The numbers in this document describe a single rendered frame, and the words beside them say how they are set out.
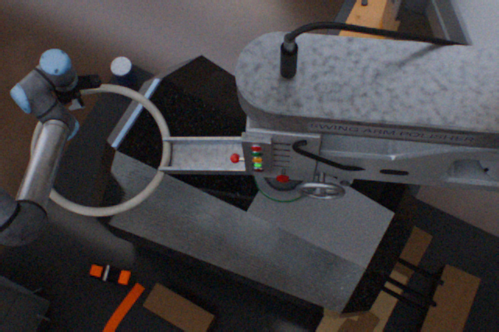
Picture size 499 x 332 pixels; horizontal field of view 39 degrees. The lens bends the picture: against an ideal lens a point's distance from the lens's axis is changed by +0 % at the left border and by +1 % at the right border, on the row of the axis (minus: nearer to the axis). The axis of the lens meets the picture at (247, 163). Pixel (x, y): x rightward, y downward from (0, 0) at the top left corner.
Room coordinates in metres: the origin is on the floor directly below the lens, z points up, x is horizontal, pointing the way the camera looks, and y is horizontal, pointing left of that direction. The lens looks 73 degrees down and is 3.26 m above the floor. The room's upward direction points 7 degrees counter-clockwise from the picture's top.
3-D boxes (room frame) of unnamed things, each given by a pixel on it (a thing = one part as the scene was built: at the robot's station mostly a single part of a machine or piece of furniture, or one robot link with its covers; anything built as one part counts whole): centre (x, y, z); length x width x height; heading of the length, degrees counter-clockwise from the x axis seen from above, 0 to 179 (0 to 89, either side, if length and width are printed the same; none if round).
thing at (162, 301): (0.35, 0.38, 0.07); 0.30 x 0.12 x 0.12; 54
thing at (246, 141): (0.61, -0.03, 1.37); 0.08 x 0.03 x 0.28; 77
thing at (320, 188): (0.56, -0.21, 1.20); 0.15 x 0.10 x 0.15; 77
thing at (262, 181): (0.71, -0.12, 0.84); 0.21 x 0.21 x 0.01
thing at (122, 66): (1.55, 0.56, 0.08); 0.10 x 0.10 x 0.13
